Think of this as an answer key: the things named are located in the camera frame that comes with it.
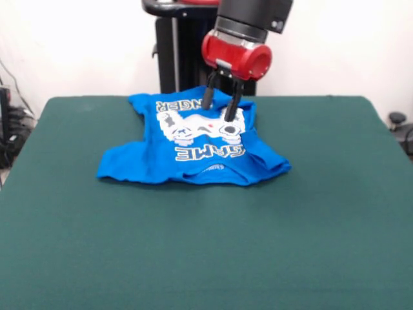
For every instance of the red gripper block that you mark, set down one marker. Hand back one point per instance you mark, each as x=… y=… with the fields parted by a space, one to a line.
x=235 y=55

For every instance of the blue printed t-shirt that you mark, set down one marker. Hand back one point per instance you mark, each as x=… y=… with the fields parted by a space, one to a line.
x=135 y=161

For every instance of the black electronics box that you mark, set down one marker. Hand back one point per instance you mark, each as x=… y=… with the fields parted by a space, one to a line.
x=4 y=113

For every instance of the dark green table cloth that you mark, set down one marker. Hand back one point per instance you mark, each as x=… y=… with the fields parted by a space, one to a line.
x=226 y=258

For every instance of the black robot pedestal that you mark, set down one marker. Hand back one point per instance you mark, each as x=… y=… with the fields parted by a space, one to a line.
x=184 y=58

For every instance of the black chair part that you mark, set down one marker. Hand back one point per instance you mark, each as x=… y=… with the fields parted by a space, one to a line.
x=400 y=126

